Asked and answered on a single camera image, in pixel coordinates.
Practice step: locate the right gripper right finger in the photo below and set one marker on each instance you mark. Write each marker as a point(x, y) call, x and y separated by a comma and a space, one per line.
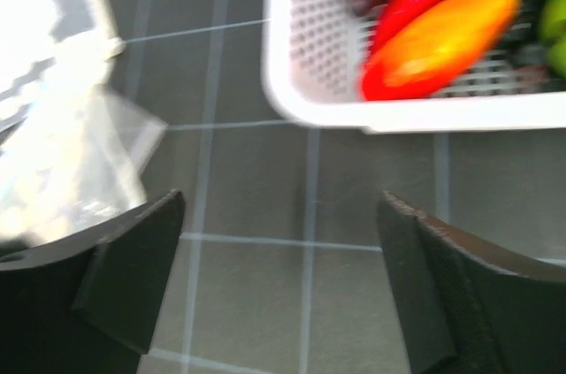
point(466, 305)

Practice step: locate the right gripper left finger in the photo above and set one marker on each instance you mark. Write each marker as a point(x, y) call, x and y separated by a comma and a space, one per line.
point(89, 303)

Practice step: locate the white-dotted zip bag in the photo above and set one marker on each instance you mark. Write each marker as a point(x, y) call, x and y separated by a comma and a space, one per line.
point(72, 151)

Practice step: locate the green toy watermelon ball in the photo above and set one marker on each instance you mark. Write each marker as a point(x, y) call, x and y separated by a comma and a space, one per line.
point(552, 34)

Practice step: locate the orange red toy mango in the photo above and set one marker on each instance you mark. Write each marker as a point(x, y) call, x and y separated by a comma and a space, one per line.
point(435, 48)

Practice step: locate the white plastic basket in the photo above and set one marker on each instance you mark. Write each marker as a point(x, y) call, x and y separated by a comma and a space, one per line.
point(311, 57)

